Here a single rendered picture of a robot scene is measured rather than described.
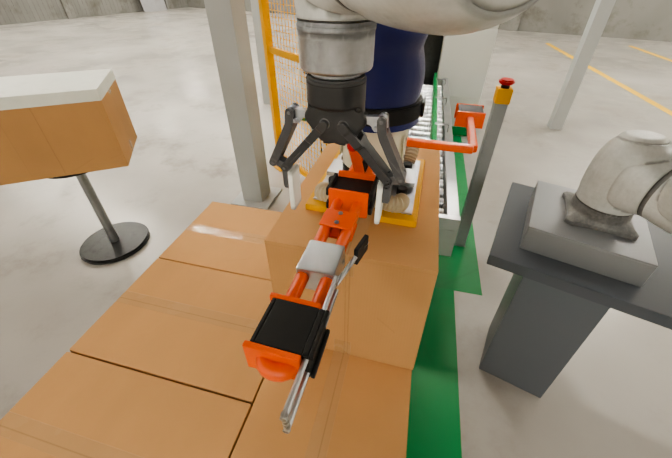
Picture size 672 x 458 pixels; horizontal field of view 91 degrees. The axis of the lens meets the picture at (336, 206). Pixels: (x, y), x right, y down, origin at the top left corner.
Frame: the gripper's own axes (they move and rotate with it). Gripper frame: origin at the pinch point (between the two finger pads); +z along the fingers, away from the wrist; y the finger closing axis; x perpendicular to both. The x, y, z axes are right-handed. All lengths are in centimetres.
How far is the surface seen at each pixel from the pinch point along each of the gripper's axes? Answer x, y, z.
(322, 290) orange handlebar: 10.9, -1.1, 7.4
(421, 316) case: -11.3, -18.1, 36.8
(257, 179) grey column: -142, 99, 94
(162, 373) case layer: 8, 48, 61
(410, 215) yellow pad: -27.1, -11.7, 19.4
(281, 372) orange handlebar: 23.5, -0.1, 7.6
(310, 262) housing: 6.6, 2.3, 6.8
